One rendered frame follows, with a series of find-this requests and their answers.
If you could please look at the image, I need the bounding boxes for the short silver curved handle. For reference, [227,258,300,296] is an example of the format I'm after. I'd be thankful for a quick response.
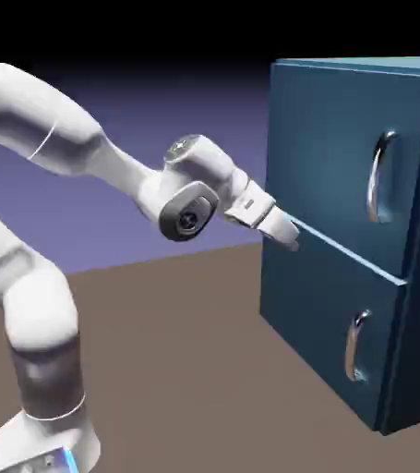
[343,309,372,383]

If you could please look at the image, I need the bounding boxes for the large blue cabinet door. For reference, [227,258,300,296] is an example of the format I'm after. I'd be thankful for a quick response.
[264,61,420,279]

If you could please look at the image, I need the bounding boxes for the small blue cabinet door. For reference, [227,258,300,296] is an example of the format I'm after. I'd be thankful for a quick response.
[259,225,409,431]

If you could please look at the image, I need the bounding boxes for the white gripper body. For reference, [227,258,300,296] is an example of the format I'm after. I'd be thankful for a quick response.
[258,205,301,252]

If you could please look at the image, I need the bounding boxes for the long silver curved handle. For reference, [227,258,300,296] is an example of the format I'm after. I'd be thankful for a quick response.
[366,129,400,224]

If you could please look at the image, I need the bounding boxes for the blue cabinet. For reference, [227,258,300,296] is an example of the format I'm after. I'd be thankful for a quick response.
[259,55,420,436]

